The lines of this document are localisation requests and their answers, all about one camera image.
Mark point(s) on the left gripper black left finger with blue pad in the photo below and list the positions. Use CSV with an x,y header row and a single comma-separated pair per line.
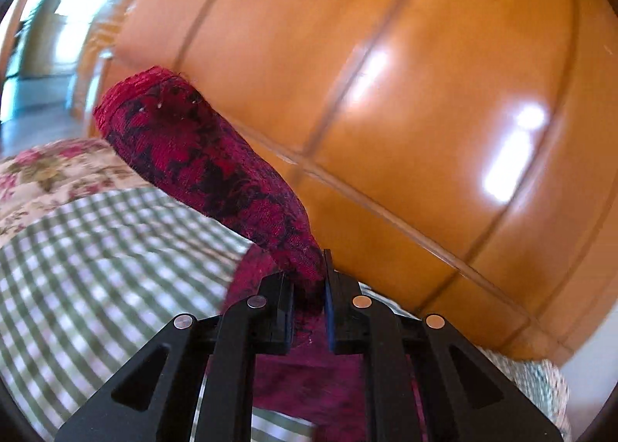
x,y
194,379

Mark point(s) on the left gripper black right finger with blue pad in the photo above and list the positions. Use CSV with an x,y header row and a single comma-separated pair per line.
x,y
425,381

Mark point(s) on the red black floral sweater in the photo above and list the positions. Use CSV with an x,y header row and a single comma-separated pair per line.
x,y
296,336

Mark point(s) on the green white checkered bedsheet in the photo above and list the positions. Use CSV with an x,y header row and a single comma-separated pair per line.
x,y
89,283

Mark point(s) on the floral quilt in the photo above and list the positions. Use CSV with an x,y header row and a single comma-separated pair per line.
x,y
39,180

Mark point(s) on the glass door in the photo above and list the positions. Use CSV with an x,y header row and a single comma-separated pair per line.
x,y
42,40

